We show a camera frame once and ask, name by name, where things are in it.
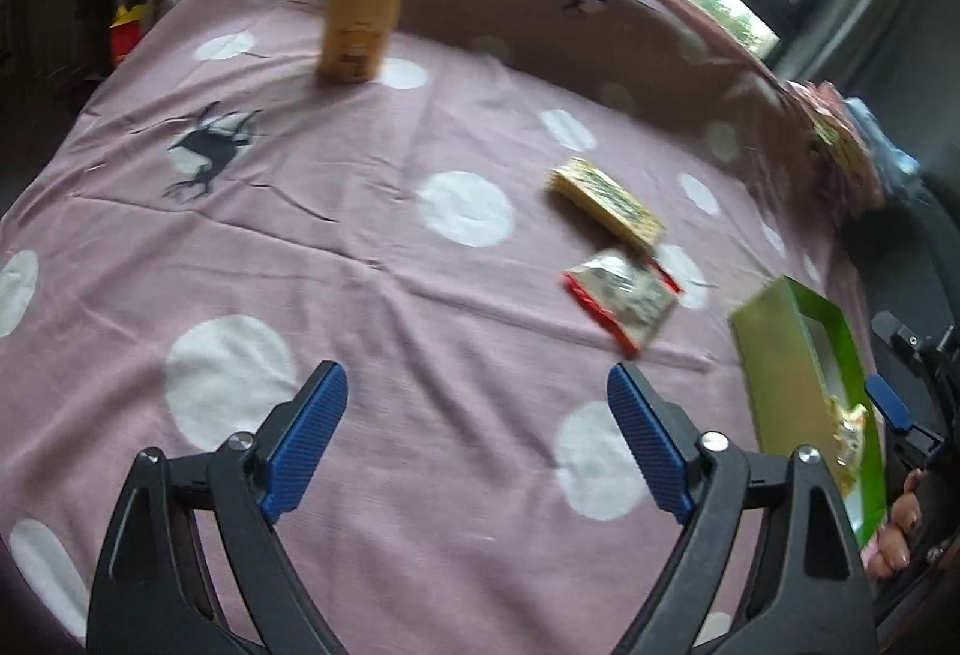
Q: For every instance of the flat green yellow snack packet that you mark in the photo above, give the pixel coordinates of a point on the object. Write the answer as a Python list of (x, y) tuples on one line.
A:
[(607, 205)]

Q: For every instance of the red yellow toy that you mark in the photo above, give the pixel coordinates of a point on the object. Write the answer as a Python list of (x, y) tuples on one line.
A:
[(127, 36)]

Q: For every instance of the red edged snack packet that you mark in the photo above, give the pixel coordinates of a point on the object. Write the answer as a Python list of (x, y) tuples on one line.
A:
[(626, 299)]

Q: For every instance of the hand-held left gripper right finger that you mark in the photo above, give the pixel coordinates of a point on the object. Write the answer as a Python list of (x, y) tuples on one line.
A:
[(649, 445)]

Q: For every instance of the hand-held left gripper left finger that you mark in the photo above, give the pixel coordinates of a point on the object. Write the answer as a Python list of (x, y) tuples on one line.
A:
[(307, 445)]

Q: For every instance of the green cardboard box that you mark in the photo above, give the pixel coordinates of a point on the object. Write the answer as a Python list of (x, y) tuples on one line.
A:
[(780, 370)]

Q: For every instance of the pink polka dot blanket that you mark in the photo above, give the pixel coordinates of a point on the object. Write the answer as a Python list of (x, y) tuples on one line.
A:
[(375, 265)]

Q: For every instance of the person's right hand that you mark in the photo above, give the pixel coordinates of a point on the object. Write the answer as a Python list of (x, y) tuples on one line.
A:
[(904, 527)]

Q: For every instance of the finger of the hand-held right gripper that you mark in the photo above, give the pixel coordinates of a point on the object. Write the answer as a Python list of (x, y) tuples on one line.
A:
[(889, 404), (904, 338)]

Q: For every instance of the pile of folded clothes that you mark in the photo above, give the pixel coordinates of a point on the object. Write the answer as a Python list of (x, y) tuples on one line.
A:
[(847, 145)]

